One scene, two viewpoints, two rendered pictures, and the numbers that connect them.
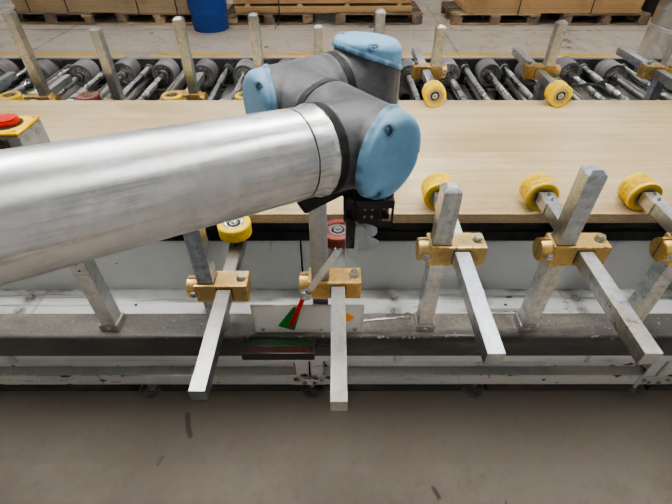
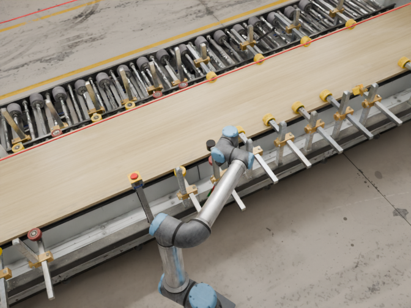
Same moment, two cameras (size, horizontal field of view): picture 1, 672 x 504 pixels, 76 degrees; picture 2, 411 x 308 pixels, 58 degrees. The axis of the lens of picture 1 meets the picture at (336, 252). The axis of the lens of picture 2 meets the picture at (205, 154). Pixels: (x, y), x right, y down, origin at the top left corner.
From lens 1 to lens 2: 1.67 m
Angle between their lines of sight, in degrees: 17
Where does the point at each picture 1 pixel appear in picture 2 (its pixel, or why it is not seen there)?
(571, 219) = (281, 135)
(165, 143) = (230, 180)
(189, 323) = (176, 208)
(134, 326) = not seen: hidden behind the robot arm
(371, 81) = (235, 140)
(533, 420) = (292, 188)
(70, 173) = (225, 190)
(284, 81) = (223, 151)
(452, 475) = (271, 220)
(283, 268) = (192, 176)
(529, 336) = (281, 166)
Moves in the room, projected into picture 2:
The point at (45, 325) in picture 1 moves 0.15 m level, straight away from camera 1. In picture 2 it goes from (128, 231) to (109, 225)
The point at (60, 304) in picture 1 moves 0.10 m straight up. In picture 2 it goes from (117, 224) to (113, 217)
